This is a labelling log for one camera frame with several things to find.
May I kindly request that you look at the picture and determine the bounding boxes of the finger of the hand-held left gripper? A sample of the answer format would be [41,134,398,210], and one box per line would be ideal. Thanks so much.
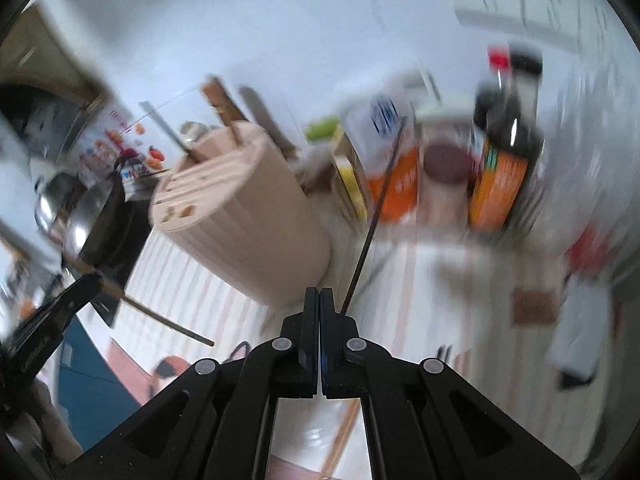
[9,276,104,377]

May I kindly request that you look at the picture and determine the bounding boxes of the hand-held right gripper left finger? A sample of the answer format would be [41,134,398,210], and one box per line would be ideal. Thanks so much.
[61,287,320,480]

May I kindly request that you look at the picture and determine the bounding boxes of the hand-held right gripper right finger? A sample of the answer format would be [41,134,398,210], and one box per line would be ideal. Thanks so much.
[320,288,581,480]

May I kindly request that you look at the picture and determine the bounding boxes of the brown wooden chopstick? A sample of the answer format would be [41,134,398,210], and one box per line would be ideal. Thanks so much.
[75,262,216,347]

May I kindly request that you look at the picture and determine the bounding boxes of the beige ribbed utensil holder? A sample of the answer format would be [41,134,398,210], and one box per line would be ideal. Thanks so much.
[149,122,332,306]

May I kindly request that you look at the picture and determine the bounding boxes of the dark thin chopstick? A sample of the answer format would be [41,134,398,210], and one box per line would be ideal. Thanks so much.
[341,117,408,316]

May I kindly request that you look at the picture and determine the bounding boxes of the blue cloth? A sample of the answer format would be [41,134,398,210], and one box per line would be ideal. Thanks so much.
[56,319,144,452]

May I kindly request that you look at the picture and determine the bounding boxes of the black wok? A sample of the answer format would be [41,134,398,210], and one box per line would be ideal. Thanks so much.
[75,170,154,292]

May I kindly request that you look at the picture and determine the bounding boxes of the steel wok lid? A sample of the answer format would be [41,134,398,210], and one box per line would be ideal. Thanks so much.
[34,172,97,257]

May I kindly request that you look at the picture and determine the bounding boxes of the striped table mat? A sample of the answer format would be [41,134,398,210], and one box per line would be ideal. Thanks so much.
[107,225,568,480]

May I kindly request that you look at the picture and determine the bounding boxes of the yellow box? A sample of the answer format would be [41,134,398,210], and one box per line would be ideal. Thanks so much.
[331,154,372,222]

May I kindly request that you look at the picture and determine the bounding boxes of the white and orange carton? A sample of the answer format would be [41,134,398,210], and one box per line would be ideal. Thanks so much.
[345,91,427,224]

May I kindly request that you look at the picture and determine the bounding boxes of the green object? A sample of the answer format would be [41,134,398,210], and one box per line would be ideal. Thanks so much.
[306,116,342,143]

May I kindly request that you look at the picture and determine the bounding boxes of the brown square pad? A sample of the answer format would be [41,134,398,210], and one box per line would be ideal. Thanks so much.
[512,290,559,327]

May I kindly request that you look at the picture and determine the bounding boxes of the thin steel utensil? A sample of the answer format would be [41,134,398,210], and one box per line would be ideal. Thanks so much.
[139,101,208,159]

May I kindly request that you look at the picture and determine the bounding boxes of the jar with white lid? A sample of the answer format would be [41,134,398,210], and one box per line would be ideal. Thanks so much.
[417,104,477,227]

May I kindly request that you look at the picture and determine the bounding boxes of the range hood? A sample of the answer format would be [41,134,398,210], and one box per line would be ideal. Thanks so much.
[0,5,109,112]

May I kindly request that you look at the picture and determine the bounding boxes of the dark sauce bottle orange label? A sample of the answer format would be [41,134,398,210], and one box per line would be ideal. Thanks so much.
[467,50,547,234]

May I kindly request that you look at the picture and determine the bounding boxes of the white plastic bag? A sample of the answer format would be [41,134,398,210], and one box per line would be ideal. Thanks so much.
[544,274,617,392]

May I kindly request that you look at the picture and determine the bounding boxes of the red cap sauce bottle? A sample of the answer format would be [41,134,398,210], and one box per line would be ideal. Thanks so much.
[475,44,515,131]

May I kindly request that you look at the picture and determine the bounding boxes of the colourful wall poster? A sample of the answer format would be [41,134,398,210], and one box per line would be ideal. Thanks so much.
[75,105,169,182]

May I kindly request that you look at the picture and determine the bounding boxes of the wooden knife handle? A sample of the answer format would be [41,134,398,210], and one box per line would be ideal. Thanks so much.
[201,77,251,147]

